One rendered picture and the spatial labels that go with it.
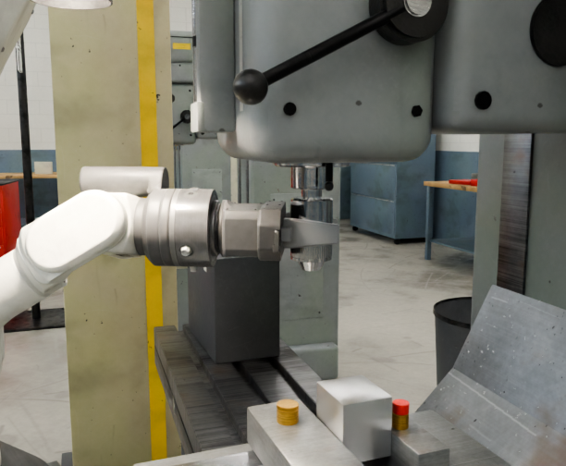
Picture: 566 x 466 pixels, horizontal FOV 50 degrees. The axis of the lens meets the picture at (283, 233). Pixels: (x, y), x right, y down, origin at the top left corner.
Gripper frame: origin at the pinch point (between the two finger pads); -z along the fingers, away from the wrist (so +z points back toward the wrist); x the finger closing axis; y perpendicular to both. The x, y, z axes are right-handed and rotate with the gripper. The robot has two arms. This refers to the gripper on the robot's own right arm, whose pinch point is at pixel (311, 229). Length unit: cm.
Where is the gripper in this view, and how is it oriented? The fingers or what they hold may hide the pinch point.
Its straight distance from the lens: 68.8
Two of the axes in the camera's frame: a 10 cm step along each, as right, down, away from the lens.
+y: -0.1, 9.9, 1.5
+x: 0.5, -1.5, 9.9
